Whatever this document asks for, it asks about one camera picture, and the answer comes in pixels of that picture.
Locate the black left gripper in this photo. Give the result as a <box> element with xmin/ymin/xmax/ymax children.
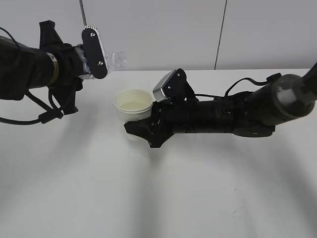
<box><xmin>39</xmin><ymin>20</ymin><xmax>84</xmax><ymax>115</ymax></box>

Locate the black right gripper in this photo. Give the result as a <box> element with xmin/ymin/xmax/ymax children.
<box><xmin>124</xmin><ymin>98</ymin><xmax>200</xmax><ymax>148</ymax></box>

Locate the white paper cup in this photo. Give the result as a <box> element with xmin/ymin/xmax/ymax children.
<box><xmin>113</xmin><ymin>89</ymin><xmax>153</xmax><ymax>140</ymax></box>

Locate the clear water bottle green label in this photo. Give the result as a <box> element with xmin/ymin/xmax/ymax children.
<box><xmin>83</xmin><ymin>51</ymin><xmax>128</xmax><ymax>75</ymax></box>

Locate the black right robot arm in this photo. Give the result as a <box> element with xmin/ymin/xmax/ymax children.
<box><xmin>124</xmin><ymin>66</ymin><xmax>317</xmax><ymax>148</ymax></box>

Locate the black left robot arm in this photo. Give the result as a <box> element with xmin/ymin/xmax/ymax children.
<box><xmin>0</xmin><ymin>20</ymin><xmax>84</xmax><ymax>115</ymax></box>

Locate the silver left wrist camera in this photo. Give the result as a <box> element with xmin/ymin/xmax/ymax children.
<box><xmin>81</xmin><ymin>25</ymin><xmax>108</xmax><ymax>79</ymax></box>

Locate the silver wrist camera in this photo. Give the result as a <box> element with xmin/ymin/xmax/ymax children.
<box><xmin>153</xmin><ymin>68</ymin><xmax>197</xmax><ymax>103</ymax></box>
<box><xmin>81</xmin><ymin>25</ymin><xmax>108</xmax><ymax>79</ymax></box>

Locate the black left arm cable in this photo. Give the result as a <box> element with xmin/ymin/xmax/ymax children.
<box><xmin>0</xmin><ymin>27</ymin><xmax>64</xmax><ymax>125</ymax></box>

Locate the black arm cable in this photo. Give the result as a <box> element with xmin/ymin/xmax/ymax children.
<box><xmin>194</xmin><ymin>73</ymin><xmax>282</xmax><ymax>99</ymax></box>
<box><xmin>0</xmin><ymin>27</ymin><xmax>64</xmax><ymax>125</ymax></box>

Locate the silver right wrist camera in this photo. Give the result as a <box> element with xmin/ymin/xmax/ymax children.
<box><xmin>153</xmin><ymin>68</ymin><xmax>197</xmax><ymax>103</ymax></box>

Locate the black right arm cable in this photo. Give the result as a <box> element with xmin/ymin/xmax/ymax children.
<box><xmin>194</xmin><ymin>73</ymin><xmax>282</xmax><ymax>99</ymax></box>

